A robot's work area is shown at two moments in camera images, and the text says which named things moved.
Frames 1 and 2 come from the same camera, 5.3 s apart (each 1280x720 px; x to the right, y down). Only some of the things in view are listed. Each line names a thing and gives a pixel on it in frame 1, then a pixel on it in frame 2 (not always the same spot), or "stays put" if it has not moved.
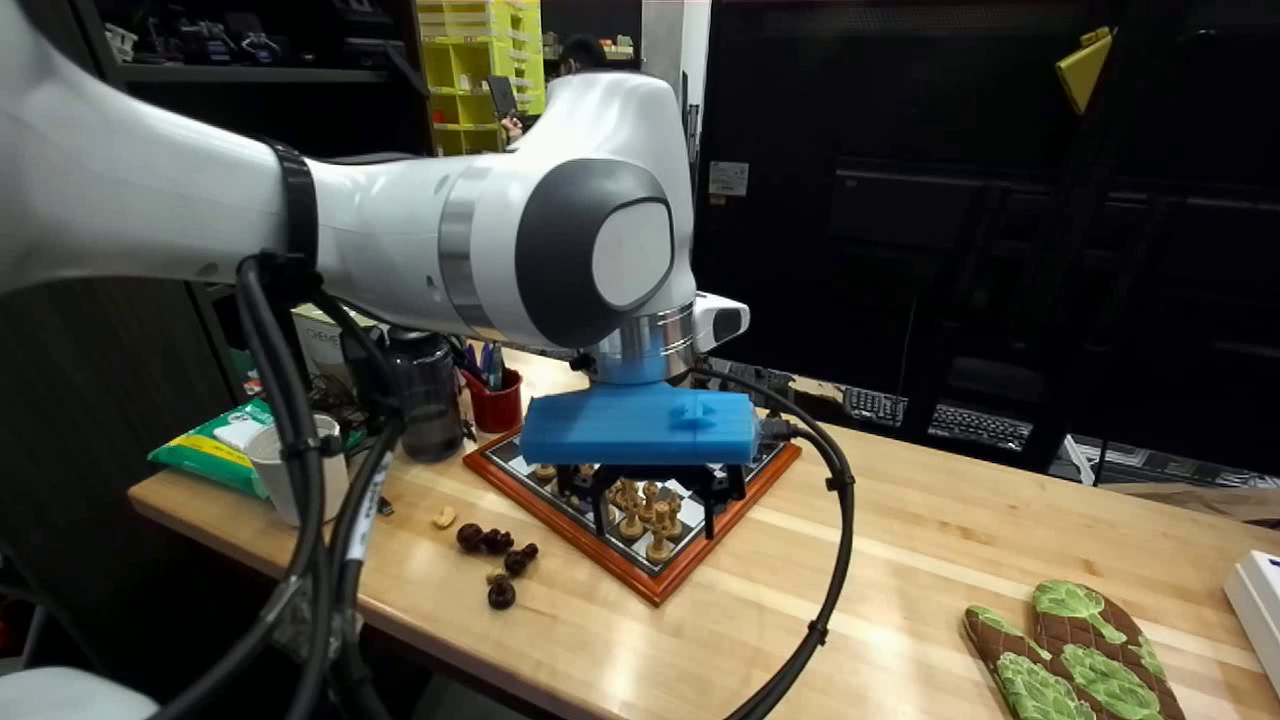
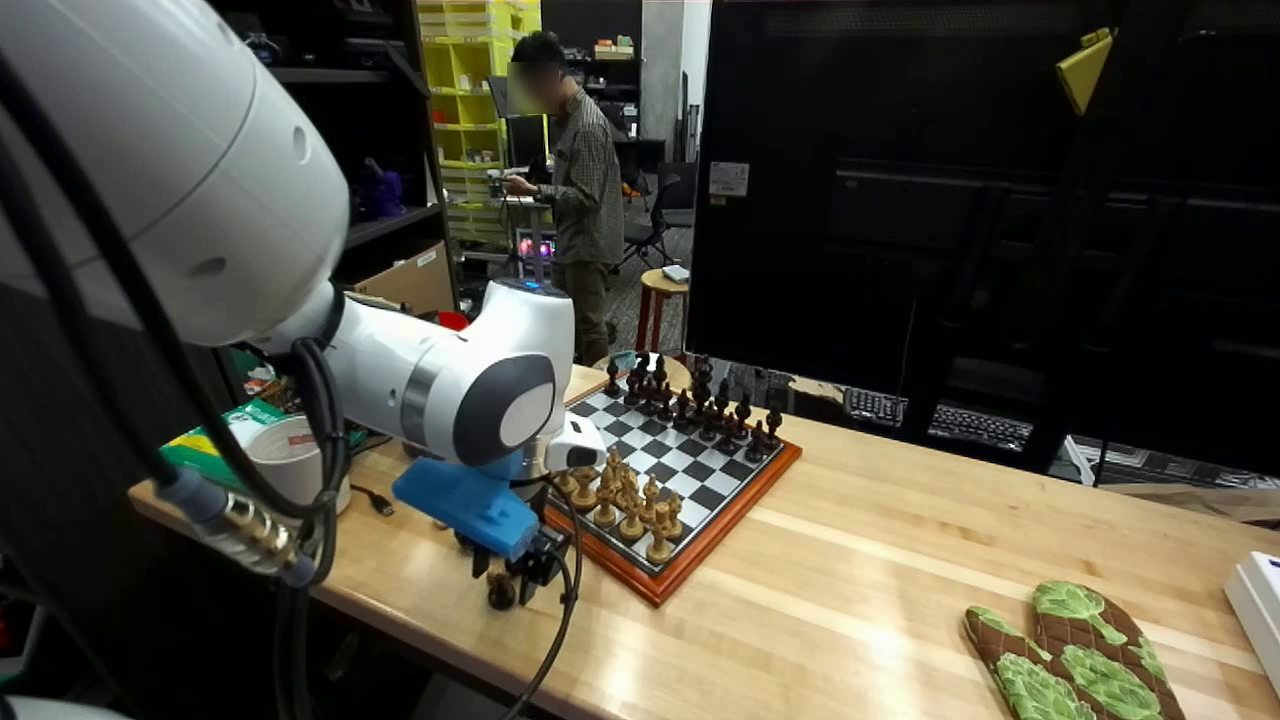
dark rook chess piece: (503, 592) stays put
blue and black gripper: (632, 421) -> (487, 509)
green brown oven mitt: (1075, 657) stays put
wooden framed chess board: (652, 517) stays put
